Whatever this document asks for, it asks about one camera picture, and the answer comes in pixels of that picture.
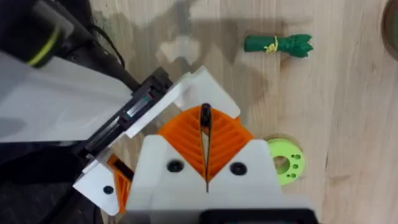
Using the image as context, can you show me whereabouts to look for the green toy vegetable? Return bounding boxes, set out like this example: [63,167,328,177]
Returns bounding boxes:
[243,33,314,58]

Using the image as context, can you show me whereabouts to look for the round bucket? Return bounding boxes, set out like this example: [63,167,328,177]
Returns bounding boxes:
[381,0,398,62]

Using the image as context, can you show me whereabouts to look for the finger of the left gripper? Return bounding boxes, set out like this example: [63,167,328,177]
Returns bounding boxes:
[172,65,242,121]
[73,154,136,217]

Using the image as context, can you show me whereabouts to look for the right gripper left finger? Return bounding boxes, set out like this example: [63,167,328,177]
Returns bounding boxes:
[126,105,208,214]

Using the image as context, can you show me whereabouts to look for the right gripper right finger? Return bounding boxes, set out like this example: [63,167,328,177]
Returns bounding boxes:
[206,105,313,212]

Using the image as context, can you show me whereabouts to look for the black cable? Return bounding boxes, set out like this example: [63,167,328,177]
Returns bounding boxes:
[89,24,125,68]

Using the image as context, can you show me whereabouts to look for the green disc with holes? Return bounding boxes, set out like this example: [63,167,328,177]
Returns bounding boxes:
[266,138,306,187]

